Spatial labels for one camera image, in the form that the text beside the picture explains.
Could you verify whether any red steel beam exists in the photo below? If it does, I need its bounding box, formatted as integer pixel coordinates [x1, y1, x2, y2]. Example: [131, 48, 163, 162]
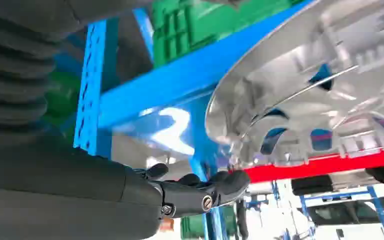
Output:
[241, 144, 384, 185]

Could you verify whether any large green plastic crate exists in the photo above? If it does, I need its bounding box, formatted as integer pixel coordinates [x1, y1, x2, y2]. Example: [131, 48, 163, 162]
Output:
[150, 0, 307, 69]

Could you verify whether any ribbed grey right arm sleeve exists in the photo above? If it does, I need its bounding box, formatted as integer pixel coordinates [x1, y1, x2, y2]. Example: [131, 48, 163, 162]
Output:
[0, 0, 153, 142]

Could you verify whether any small green bin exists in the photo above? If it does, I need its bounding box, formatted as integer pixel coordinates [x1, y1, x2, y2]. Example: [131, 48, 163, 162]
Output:
[180, 205, 238, 240]

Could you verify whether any thin blue metal frame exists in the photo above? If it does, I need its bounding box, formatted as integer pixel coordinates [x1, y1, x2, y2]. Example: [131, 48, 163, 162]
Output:
[297, 185, 384, 240]

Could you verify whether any white vehicle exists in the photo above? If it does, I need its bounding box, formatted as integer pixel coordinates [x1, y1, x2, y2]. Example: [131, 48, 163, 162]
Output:
[306, 193, 384, 240]

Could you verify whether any blue steel shelf rack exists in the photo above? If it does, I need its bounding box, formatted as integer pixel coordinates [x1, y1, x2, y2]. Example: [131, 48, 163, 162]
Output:
[72, 0, 315, 240]

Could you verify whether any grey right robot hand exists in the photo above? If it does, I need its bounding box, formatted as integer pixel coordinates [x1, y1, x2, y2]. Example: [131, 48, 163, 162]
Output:
[0, 131, 252, 240]

